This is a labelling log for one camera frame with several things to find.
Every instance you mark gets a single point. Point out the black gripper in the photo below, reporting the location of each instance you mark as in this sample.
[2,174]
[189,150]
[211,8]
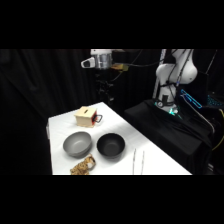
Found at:
[104,80]

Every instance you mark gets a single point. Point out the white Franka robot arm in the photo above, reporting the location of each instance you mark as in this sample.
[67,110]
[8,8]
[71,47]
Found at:
[176,71]

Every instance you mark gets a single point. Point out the light wooden drawer box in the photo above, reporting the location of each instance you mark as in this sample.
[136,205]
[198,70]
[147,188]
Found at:
[85,116]

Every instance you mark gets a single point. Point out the black bowl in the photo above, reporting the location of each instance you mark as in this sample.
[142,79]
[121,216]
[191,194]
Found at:
[110,145]

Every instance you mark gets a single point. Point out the round black base knob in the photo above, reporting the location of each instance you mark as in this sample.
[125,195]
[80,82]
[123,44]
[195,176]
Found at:
[160,103]

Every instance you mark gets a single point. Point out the grey bowl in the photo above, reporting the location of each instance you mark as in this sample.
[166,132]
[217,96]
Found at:
[77,143]

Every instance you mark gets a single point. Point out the small green light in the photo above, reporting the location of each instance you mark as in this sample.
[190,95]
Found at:
[172,111]

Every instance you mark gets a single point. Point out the black cloth covered stand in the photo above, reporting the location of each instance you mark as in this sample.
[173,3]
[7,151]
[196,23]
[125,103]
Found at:
[166,133]

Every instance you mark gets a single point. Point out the black curtain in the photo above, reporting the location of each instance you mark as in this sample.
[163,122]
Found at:
[40,86]

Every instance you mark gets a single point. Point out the metal tongs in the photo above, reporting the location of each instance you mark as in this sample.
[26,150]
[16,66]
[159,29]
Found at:
[138,162]

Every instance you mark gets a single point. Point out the leopard print plush toy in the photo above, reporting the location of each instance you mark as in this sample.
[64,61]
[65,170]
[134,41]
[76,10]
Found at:
[82,166]

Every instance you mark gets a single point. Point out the blue lit screen edge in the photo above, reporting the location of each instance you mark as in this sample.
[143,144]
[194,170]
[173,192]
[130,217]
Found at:
[191,98]

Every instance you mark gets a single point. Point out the teal lit keyboard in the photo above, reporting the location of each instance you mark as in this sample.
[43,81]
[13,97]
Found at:
[215,100]

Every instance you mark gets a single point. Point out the yellow wrist mount piece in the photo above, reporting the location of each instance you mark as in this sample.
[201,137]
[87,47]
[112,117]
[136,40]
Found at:
[120,67]

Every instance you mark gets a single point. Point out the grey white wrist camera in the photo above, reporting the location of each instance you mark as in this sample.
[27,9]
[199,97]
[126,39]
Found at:
[88,62]

